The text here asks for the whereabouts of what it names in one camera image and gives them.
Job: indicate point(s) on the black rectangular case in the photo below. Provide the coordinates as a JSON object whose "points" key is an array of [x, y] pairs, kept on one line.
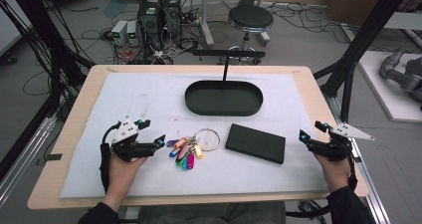
{"points": [[255, 143]]}

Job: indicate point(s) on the aluminium frame rail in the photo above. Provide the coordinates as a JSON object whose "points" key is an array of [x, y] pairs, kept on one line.
{"points": [[371, 184], [23, 161]]}

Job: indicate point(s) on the cardboard box with black logo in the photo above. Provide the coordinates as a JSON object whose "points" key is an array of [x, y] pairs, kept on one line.
{"points": [[355, 1]]}

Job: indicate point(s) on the black key rack with tray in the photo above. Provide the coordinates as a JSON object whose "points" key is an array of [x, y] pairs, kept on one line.
{"points": [[224, 99]]}

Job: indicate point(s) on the black round stool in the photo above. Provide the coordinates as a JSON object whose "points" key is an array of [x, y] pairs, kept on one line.
{"points": [[250, 18]]}

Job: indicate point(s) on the person's left hand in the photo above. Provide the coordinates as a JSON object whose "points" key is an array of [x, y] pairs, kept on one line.
{"points": [[124, 174]]}

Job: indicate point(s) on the white desk leg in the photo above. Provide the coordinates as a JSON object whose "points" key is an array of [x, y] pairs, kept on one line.
{"points": [[205, 18]]}

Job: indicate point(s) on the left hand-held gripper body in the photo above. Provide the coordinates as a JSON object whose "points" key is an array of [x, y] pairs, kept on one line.
{"points": [[127, 146]]}

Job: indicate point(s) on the white floor board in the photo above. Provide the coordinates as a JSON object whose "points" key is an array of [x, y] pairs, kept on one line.
{"points": [[388, 94]]}

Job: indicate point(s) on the black metal frame post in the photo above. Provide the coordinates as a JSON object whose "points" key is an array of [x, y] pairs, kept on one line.
{"points": [[365, 38]]}

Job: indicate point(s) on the person's right hand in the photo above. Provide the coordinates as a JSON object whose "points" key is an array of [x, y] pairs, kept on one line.
{"points": [[335, 174]]}

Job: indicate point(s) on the grey power supply unit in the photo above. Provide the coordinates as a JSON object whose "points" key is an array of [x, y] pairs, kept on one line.
{"points": [[132, 33], [119, 31]]}

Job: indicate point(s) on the black computer tower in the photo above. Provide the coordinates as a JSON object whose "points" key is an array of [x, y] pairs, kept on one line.
{"points": [[150, 25], [171, 11]]}

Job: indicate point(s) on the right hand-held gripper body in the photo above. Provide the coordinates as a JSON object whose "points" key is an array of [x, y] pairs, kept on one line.
{"points": [[336, 147]]}

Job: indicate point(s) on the person's legs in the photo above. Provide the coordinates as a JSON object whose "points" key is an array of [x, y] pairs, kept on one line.
{"points": [[212, 214]]}

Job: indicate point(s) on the white foam mat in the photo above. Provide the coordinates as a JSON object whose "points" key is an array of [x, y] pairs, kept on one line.
{"points": [[149, 94]]}

